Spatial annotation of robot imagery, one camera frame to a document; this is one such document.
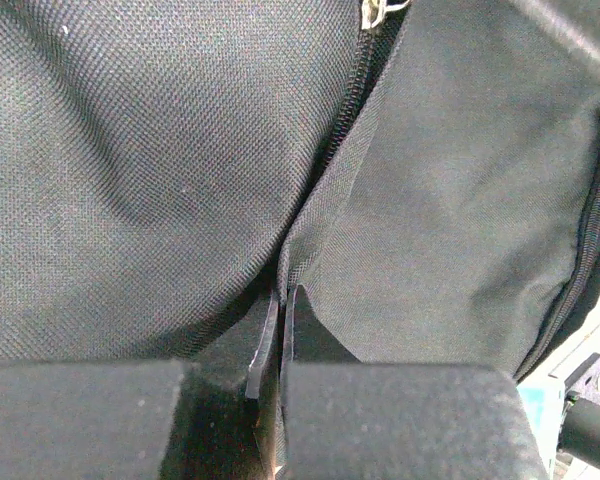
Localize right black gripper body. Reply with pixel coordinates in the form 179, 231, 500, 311
559, 353, 600, 470

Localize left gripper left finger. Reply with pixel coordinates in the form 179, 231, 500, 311
0, 294, 279, 479

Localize green cover book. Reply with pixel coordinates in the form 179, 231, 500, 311
517, 376, 565, 477

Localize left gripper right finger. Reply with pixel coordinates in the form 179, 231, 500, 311
281, 288, 547, 479

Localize black student backpack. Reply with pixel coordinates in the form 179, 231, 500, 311
0, 1, 600, 377

